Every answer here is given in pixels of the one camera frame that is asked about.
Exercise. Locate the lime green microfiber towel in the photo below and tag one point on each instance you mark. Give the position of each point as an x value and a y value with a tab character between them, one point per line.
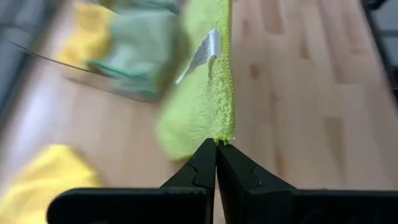
217	109

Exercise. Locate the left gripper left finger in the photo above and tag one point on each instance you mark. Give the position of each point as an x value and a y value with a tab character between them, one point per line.
186	202

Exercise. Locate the yellow microfiber towel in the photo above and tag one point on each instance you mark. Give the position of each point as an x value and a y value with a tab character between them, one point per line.
40	183
87	37

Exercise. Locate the clear plastic bin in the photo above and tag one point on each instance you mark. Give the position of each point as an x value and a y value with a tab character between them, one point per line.
77	76

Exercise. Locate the pale green microfiber towel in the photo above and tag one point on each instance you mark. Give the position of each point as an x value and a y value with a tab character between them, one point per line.
140	53
146	4

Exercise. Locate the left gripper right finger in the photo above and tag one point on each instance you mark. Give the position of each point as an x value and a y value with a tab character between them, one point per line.
248	202

